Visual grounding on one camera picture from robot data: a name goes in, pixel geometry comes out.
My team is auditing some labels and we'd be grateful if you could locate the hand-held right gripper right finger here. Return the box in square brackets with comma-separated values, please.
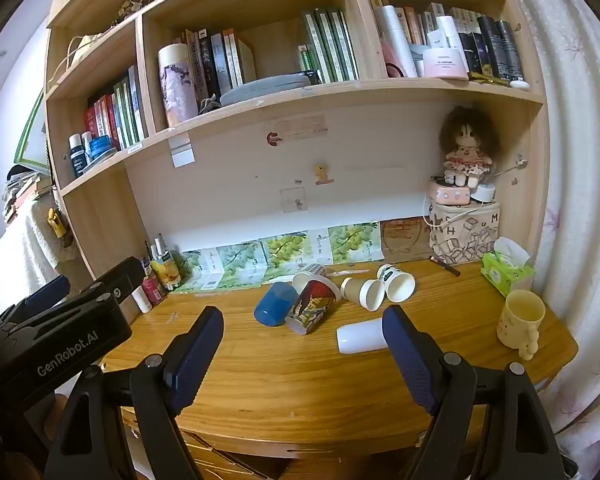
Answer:
[381, 305, 566, 480]

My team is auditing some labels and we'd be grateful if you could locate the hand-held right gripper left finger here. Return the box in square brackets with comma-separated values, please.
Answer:
[42, 306, 224, 480]

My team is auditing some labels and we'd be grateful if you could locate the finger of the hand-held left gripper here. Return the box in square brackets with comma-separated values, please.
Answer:
[0, 275, 72, 322]
[80, 257, 146, 306]

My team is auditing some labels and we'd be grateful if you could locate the plain white cup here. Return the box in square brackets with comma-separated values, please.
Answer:
[336, 317, 388, 356]

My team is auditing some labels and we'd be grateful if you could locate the white paper cup dark print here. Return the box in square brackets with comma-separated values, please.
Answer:
[376, 263, 417, 303]

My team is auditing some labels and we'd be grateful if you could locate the blue plastic cup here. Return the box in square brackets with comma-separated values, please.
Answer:
[253, 281, 299, 327]

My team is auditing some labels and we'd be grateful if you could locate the brown paper cup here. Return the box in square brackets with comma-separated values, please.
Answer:
[340, 276, 385, 311]

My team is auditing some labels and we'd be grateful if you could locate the colourful printed paper cup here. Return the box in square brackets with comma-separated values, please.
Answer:
[285, 276, 342, 336]

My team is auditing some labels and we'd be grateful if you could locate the white paper cup patterned rim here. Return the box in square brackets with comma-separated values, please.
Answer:
[292, 262, 328, 293]

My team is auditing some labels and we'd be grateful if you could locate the small white bottle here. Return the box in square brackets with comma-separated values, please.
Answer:
[130, 285, 153, 314]

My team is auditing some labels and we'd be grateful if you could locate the pink red bottle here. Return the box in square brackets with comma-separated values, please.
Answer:
[140, 272, 167, 306]

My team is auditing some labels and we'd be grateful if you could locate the yellow liquid bottle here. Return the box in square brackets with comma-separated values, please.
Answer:
[152, 252, 183, 291]

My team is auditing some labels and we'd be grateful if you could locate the yellow figurine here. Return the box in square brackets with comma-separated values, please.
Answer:
[47, 207, 70, 238]

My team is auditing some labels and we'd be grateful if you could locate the grape print box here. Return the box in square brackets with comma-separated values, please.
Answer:
[327, 222, 383, 266]
[260, 232, 313, 278]
[217, 241, 268, 286]
[177, 247, 226, 291]

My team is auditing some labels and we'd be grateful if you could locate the dark red pen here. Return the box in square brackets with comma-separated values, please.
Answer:
[430, 255, 462, 277]

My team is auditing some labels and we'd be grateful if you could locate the stack of books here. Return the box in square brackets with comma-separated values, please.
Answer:
[2, 170, 56, 221]

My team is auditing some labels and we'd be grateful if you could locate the yellow mug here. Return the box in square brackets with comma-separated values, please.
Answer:
[496, 289, 547, 361]

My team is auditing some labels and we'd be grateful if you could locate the brown printed paper bag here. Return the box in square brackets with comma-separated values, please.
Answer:
[380, 217, 433, 263]

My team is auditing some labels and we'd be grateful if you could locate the black cosmetic bottle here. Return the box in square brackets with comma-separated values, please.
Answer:
[68, 133, 88, 177]

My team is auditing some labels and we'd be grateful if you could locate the green tissue pack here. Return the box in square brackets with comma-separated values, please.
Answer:
[480, 236, 536, 297]

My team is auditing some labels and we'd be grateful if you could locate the blue jar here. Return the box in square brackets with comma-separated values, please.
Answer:
[89, 136, 118, 161]

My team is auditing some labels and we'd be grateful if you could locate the letter printed storage box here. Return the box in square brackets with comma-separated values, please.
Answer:
[427, 200, 502, 267]

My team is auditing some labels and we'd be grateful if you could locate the white hanging label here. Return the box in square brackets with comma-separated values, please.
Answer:
[170, 135, 196, 168]

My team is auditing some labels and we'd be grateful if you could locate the row of red green books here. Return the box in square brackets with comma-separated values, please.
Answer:
[84, 66, 147, 151]

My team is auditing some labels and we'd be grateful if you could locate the green framed picture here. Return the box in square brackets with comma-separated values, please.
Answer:
[12, 87, 51, 171]

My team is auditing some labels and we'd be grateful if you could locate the pink box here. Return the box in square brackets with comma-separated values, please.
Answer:
[428, 177, 473, 207]

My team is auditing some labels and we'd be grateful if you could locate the white patterned tube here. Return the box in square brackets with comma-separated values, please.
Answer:
[158, 43, 199, 128]

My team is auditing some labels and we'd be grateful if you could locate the canvas bag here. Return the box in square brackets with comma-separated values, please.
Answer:
[55, 34, 108, 77]

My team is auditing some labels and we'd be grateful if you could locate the brown-haired doll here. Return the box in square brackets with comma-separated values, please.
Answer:
[439, 105, 501, 188]

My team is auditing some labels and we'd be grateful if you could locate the row of dark books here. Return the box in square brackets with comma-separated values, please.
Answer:
[180, 27, 257, 103]

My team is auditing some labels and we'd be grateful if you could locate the grey zip case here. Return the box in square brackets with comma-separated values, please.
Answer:
[220, 74, 311, 107]

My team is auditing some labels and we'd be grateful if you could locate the white floral curtain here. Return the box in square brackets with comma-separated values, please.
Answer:
[495, 0, 600, 461]

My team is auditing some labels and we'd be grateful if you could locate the wooden bookshelf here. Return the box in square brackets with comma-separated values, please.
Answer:
[45, 0, 551, 291]

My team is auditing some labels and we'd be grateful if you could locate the tall white bottle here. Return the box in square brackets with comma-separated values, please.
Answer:
[381, 5, 418, 78]

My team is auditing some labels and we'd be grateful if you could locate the row of books and boxes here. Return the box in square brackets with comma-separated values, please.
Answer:
[369, 0, 526, 86]

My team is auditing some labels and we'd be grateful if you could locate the white cable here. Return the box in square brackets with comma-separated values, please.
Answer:
[422, 192, 481, 231]

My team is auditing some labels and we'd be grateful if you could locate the clear wall hook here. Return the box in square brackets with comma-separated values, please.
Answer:
[280, 187, 308, 215]

